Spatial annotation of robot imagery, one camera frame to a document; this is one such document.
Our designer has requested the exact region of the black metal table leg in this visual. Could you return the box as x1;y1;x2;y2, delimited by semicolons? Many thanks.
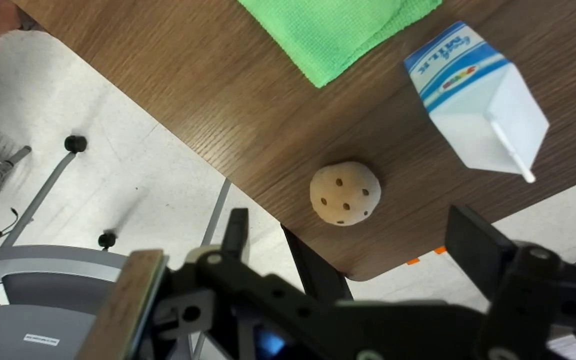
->
277;224;353;311

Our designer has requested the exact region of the brown round cookie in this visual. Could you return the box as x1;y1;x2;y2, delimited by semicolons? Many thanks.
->
307;160;384;229

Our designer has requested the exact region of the green cloth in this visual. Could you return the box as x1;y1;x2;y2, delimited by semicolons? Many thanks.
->
236;0;443;90

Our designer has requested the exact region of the orange floor tape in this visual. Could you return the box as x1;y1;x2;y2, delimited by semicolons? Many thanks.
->
403;245;449;268

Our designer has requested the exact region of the white blue milk carton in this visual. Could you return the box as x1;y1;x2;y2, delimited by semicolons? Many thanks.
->
402;21;551;187

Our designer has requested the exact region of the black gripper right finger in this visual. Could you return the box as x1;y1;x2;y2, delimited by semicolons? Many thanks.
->
443;204;576;360

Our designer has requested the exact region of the grey chair with label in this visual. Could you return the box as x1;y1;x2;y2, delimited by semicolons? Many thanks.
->
0;132;134;360

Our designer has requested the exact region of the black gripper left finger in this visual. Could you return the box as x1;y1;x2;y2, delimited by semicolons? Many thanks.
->
159;206;344;360

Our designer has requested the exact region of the long wooden desk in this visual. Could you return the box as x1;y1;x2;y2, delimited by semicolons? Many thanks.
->
76;248;170;360

